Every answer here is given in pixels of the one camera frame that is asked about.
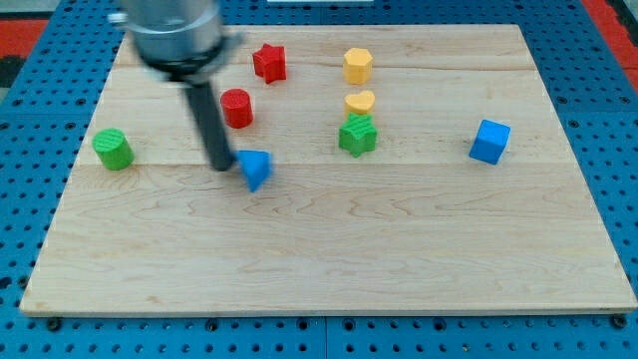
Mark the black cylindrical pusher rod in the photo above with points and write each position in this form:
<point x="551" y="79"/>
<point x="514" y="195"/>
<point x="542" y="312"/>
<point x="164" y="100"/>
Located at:
<point x="209" y="122"/>

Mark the blue triangle block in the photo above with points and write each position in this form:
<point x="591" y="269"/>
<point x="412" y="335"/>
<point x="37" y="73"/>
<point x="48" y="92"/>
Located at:
<point x="255" y="167"/>

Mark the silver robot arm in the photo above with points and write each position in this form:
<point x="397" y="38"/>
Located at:
<point x="185" y="41"/>

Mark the blue cube block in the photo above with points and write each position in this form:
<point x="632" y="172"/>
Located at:
<point x="490" y="142"/>

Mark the red cylinder block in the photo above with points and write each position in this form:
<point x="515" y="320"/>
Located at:
<point x="236" y="107"/>

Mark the red star block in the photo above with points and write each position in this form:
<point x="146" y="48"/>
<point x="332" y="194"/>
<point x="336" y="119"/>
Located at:
<point x="270" y="63"/>

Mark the green cylinder block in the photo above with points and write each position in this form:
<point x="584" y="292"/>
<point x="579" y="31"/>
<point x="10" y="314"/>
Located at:
<point x="113" y="149"/>

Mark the yellow hexagon block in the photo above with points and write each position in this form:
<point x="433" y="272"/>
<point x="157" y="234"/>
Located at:
<point x="357" y="66"/>

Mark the green star block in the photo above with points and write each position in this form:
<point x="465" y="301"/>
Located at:
<point x="358" y="135"/>

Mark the yellow heart block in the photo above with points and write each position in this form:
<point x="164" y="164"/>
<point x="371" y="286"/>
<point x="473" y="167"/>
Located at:
<point x="362" y="103"/>

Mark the wooden board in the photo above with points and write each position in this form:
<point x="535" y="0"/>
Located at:
<point x="416" y="227"/>

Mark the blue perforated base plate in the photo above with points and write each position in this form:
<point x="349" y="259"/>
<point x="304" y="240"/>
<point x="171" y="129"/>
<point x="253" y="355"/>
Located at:
<point x="49" y="106"/>

